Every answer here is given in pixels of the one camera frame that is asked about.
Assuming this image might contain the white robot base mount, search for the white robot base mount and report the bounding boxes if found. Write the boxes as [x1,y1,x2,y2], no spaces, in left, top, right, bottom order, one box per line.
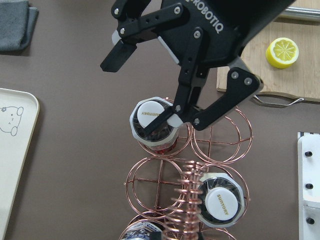
[297,131,320,240]

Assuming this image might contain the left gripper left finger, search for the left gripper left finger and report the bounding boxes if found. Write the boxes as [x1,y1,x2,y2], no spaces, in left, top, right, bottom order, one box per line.
[149,231,162,240]

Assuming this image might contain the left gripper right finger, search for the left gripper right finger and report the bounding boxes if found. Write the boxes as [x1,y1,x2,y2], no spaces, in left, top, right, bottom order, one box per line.
[197,232,205,240]

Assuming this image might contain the tea bottle middle basket slot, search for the tea bottle middle basket slot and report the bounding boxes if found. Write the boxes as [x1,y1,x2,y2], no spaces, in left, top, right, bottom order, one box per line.
[198,172,245,228]

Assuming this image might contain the copper wire bottle basket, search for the copper wire bottle basket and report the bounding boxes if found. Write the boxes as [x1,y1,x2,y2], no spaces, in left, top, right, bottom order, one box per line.
[120,117,253,240]

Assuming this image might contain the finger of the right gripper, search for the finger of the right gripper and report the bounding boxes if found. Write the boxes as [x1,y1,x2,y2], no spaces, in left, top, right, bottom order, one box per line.
[155,30,263,131]
[100,0,188,73]

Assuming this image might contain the steel muddler with black tip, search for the steel muddler with black tip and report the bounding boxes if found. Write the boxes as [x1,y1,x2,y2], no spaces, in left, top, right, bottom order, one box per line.
[279,6,320,23]

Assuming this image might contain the half lemon slice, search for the half lemon slice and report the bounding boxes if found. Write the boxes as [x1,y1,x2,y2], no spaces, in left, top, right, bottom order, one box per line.
[265,37,300,69]

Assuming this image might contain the tea bottle near left gripper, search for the tea bottle near left gripper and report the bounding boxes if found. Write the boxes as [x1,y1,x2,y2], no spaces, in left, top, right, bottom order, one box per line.
[120,221,164,240]

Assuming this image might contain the grey folded cloth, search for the grey folded cloth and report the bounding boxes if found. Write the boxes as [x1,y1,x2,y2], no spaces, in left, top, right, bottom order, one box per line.
[0,0,39,52]

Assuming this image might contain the cream rabbit tray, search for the cream rabbit tray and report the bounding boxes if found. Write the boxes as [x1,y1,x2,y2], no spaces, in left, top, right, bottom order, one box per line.
[0,88,40,230]

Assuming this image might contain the tea bottle taken to tray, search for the tea bottle taken to tray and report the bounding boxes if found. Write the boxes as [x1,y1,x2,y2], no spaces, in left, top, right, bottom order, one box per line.
[129,96,180,154]

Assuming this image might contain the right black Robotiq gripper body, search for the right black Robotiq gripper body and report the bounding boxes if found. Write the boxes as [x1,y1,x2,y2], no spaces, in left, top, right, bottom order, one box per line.
[159,0,293,68]

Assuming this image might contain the bamboo cutting board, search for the bamboo cutting board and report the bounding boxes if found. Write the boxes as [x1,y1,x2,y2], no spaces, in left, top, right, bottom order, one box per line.
[216,21,320,108]

